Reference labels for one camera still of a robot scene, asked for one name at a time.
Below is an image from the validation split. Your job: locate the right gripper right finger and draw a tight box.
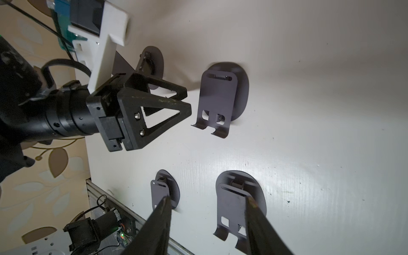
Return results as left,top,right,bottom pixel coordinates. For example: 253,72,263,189
245,197,293,255

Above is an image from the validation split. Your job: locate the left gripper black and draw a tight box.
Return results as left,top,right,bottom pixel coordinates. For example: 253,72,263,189
86,72,192,152

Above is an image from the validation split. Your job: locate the aluminium front rail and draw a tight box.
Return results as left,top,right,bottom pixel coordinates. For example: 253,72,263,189
86,178,193,255

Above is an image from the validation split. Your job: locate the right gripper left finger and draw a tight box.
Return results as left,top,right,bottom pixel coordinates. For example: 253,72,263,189
121,196,172,255

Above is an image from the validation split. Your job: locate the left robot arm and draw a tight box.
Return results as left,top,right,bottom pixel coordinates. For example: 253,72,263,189
1,39,191,179

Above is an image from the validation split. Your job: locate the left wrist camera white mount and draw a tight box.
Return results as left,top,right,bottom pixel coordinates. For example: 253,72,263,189
54,1,133,94

